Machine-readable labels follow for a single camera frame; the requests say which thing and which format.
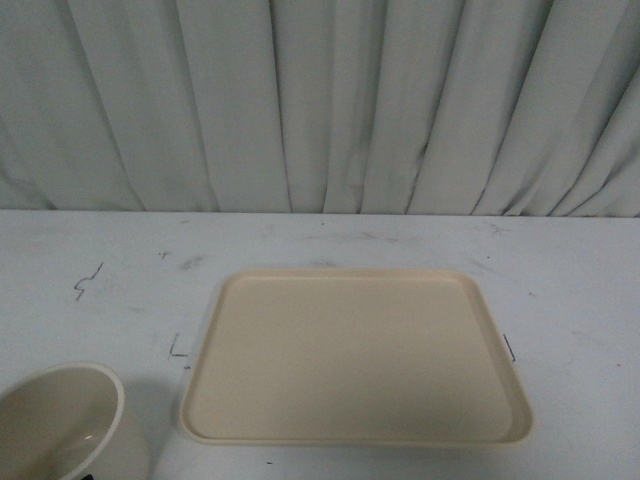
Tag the beige rectangular plastic tray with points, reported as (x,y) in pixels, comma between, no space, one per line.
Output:
(349,357)

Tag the white pleated curtain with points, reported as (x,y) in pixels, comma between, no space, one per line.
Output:
(514,108)

